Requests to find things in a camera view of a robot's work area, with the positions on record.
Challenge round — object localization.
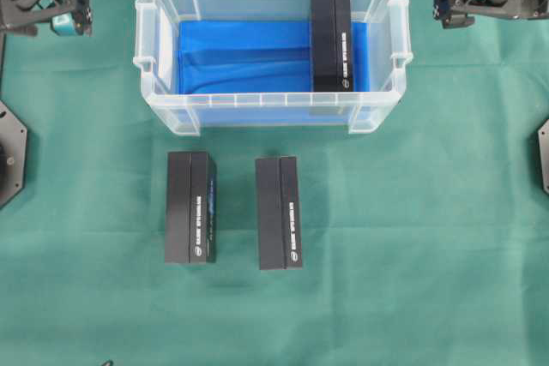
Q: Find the black realsense box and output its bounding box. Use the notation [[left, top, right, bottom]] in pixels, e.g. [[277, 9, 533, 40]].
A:
[[255, 156, 303, 271], [311, 0, 354, 93], [165, 151, 217, 265]]

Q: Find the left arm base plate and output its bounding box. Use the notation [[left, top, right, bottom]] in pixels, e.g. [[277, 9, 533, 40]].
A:
[[0, 102, 27, 207]]

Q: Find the green table cloth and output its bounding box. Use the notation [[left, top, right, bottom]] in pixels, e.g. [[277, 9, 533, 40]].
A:
[[1, 0, 548, 365]]

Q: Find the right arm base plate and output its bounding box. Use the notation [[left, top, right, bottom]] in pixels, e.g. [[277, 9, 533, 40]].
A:
[[537, 119, 549, 195]]

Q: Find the clear plastic storage case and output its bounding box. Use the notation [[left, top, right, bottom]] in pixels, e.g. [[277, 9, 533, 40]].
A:
[[133, 0, 413, 135]]

